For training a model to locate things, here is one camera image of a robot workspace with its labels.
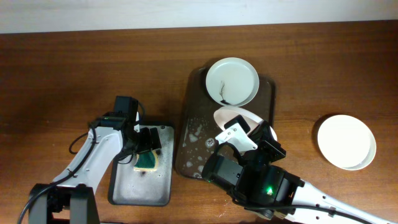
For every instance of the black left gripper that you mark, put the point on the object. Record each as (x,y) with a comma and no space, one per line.
(147,145)

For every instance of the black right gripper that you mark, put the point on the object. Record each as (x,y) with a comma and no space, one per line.
(262,136)

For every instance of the green yellow sponge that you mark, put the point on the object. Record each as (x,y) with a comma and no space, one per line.
(147,162)

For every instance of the pale green plate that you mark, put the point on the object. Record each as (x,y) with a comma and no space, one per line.
(232,81)

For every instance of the cream white plate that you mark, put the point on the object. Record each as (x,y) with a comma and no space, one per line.
(346,142)

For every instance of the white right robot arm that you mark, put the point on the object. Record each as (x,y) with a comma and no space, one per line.
(315,206)

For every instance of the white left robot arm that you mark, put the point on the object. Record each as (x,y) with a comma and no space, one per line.
(70,197)

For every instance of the dark brown serving tray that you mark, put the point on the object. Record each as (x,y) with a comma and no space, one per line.
(197,137)

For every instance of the small black soapy tray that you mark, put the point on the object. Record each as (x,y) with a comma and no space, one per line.
(140,187)

